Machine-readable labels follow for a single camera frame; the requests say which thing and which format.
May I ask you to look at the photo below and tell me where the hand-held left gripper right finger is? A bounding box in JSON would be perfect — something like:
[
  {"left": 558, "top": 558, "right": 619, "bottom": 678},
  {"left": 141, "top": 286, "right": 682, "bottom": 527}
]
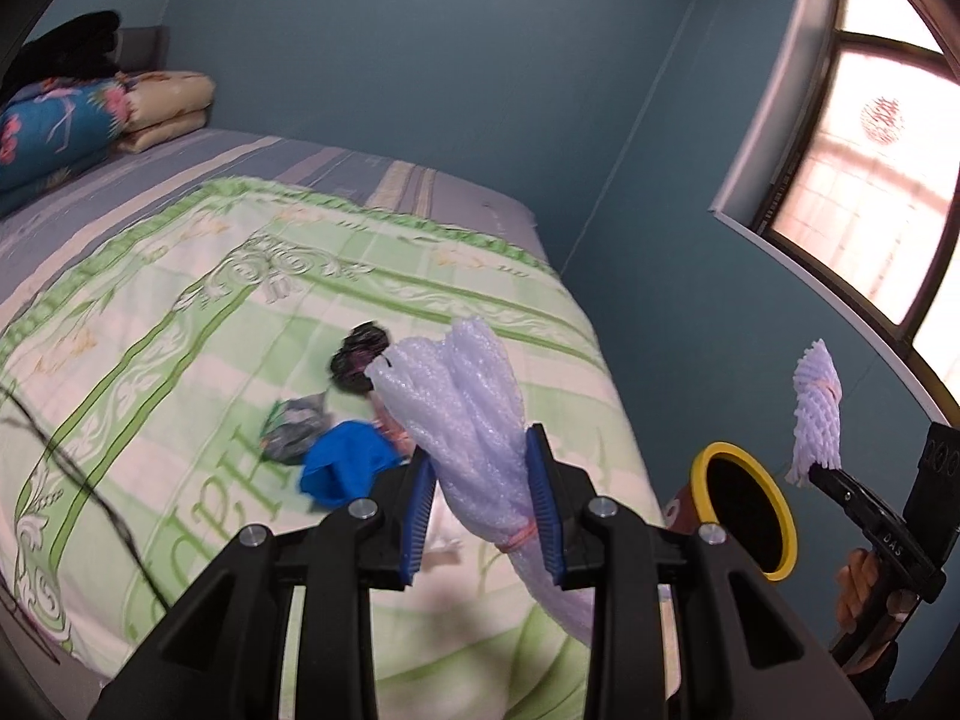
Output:
[{"left": 525, "top": 424, "right": 875, "bottom": 720}]

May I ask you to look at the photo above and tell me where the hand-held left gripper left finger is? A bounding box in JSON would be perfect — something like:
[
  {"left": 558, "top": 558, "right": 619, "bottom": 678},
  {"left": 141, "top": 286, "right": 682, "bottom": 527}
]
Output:
[{"left": 90, "top": 454, "right": 437, "bottom": 720}]

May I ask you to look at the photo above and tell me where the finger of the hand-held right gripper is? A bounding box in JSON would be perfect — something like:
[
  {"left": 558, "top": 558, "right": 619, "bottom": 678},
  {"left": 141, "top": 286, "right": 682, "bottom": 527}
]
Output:
[{"left": 808, "top": 466, "right": 883, "bottom": 538}]

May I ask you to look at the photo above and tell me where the white foam fruit net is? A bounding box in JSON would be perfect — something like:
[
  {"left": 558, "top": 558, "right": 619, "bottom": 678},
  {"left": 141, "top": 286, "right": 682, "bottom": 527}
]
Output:
[{"left": 785, "top": 337, "right": 845, "bottom": 487}]

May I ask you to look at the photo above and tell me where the yellow rimmed waste bin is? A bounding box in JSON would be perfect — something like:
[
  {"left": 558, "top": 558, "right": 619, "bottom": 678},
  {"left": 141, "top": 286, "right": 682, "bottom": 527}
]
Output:
[{"left": 663, "top": 441, "right": 798, "bottom": 583}]

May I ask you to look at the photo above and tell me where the white foam sheet bundle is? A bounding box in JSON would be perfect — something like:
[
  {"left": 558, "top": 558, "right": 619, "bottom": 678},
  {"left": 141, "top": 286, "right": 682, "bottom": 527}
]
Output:
[{"left": 367, "top": 317, "right": 595, "bottom": 646}]

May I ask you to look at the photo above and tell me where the green and silver snack wrapper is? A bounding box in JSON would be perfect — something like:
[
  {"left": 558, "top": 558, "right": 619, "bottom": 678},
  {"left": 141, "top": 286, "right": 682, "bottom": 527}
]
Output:
[{"left": 261, "top": 393, "right": 332, "bottom": 466}]

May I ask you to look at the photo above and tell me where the person's right forearm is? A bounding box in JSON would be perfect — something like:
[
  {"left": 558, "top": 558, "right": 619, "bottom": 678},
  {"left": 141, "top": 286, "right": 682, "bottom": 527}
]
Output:
[{"left": 851, "top": 634, "right": 960, "bottom": 720}]

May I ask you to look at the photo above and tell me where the person's right hand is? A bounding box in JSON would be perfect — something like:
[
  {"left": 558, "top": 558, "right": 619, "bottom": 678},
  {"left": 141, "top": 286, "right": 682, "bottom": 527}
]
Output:
[{"left": 835, "top": 548, "right": 878, "bottom": 635}]

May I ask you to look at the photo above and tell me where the blue plastic bag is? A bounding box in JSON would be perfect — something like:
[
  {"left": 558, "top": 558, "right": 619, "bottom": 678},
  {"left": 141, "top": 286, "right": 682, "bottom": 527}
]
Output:
[{"left": 299, "top": 420, "right": 404, "bottom": 509}]

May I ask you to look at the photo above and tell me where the black plastic bag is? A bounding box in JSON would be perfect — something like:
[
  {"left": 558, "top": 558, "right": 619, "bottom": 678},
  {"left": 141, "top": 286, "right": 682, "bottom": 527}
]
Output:
[{"left": 328, "top": 321, "right": 392, "bottom": 395}]

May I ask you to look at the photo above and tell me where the green printed blanket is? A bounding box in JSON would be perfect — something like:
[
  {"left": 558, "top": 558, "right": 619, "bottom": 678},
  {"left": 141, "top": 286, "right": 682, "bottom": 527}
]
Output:
[{"left": 0, "top": 176, "right": 670, "bottom": 720}]

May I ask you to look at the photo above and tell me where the brown framed window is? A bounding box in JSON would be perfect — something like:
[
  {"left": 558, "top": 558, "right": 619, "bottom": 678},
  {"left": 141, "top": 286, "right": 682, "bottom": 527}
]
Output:
[{"left": 709, "top": 0, "right": 960, "bottom": 428}]

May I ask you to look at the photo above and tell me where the red paper window decoration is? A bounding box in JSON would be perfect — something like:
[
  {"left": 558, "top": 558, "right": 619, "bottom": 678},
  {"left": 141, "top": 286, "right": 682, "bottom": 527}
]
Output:
[{"left": 861, "top": 94, "right": 902, "bottom": 145}]

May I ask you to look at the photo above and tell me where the striped purple bed sheet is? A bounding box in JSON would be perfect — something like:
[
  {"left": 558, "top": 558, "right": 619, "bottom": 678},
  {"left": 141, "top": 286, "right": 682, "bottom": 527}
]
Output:
[{"left": 0, "top": 126, "right": 542, "bottom": 297}]

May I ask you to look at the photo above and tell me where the beige folded quilt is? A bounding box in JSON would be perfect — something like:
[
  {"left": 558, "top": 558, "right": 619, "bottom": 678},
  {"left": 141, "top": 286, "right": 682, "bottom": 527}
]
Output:
[{"left": 115, "top": 70, "right": 218, "bottom": 155}]

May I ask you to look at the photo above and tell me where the blue floral folded quilt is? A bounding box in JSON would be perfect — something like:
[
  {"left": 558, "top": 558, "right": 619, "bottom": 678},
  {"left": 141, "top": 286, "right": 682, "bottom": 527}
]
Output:
[{"left": 0, "top": 79, "right": 133, "bottom": 215}]

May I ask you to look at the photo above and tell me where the grey padded headboard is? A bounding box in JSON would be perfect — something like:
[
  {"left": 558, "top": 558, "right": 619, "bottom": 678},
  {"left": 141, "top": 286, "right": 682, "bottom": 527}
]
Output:
[{"left": 116, "top": 25, "right": 170, "bottom": 77}]

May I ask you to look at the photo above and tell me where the black clothing pile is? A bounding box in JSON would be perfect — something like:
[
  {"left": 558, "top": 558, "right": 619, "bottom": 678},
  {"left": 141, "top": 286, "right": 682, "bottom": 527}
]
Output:
[{"left": 0, "top": 10, "right": 122, "bottom": 103}]

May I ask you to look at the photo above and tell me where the black cable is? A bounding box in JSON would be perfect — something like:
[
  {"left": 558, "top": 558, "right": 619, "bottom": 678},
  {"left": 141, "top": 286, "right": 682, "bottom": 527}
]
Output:
[{"left": 0, "top": 381, "right": 175, "bottom": 610}]

